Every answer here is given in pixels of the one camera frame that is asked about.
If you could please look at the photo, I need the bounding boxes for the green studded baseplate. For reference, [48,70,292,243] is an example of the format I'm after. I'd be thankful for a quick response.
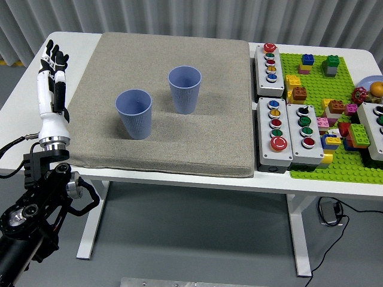
[279,53,383,184]

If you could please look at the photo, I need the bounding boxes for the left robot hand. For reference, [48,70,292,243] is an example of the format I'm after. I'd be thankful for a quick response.
[36,39,72,141]

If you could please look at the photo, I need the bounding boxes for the yellow toy block stack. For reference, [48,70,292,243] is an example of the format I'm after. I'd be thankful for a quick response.
[285,74,302,104]

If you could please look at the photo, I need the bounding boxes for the yellow cylinder toy block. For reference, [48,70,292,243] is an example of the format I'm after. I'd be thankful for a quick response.
[317,149,335,170]

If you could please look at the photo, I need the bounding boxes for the light blue plate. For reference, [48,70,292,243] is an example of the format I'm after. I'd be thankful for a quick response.
[357,75,383,96]

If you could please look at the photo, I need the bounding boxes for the grey-brown mat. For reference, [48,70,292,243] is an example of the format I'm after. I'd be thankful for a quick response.
[59,32,255,179]

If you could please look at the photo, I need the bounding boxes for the grey selector switch control box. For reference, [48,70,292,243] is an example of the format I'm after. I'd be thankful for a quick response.
[285,103,326,169]

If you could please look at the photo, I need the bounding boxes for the green orange toy block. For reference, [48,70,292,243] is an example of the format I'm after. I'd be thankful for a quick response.
[348,123,371,149]

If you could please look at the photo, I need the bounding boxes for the black floor cable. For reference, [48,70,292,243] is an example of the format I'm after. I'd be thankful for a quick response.
[305,197,383,287]

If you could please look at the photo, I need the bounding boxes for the grey curtain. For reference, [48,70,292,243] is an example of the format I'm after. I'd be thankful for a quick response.
[0,0,383,65]

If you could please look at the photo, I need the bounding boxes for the grey power adapter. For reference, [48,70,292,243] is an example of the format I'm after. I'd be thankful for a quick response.
[318,200,344,227]

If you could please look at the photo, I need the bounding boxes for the brown toy food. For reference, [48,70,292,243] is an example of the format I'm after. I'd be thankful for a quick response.
[366,91,383,104]

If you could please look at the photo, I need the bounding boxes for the brown toy block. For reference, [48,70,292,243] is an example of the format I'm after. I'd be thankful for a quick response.
[291,86,308,102]
[328,100,345,114]

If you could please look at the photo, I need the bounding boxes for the blue yellow toy block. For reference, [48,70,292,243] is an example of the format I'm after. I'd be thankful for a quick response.
[321,133,342,150]

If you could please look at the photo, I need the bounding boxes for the pink toy block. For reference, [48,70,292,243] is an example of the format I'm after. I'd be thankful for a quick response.
[316,117,330,135]

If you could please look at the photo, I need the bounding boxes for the grey five-button control box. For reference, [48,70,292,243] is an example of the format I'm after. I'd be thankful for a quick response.
[256,97,294,173]
[253,42,285,98]

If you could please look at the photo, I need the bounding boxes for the grey control box black buttons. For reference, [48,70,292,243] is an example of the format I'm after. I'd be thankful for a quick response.
[355,102,383,162]

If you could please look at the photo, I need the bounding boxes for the red toy block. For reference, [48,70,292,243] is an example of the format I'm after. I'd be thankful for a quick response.
[338,121,352,138]

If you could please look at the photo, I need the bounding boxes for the red valve wheel toy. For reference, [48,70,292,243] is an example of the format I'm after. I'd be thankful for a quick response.
[351,86,367,105]

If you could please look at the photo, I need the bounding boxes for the white table leg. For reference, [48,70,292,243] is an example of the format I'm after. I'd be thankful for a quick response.
[76,179,110,260]
[285,193,314,277]

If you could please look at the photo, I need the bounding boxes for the blue ribbed cup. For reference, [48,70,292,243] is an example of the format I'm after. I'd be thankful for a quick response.
[115,88,153,141]
[168,66,202,115]

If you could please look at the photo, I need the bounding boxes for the green grey block stack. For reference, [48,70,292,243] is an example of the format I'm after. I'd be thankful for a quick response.
[321,55,341,78]

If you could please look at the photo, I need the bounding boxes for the blue yellow pink block stack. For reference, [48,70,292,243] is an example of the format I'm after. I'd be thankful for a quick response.
[298,53,315,75]

